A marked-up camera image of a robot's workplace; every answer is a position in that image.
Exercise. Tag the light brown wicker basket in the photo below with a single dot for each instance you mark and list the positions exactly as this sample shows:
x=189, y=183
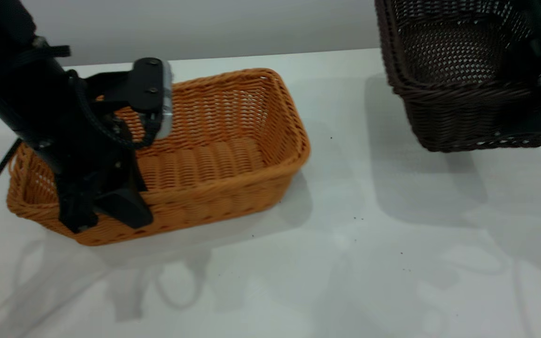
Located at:
x=214, y=159

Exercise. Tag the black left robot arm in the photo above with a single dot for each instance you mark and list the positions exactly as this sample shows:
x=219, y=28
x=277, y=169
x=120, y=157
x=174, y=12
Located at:
x=12, y=80

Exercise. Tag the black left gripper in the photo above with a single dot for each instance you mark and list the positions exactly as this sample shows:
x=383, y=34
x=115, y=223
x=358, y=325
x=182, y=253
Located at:
x=87, y=159

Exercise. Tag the dark brown wicker basket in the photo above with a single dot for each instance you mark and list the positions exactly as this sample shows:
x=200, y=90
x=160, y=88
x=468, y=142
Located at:
x=453, y=117

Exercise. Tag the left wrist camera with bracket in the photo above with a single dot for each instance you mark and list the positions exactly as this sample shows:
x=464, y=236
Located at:
x=150, y=89

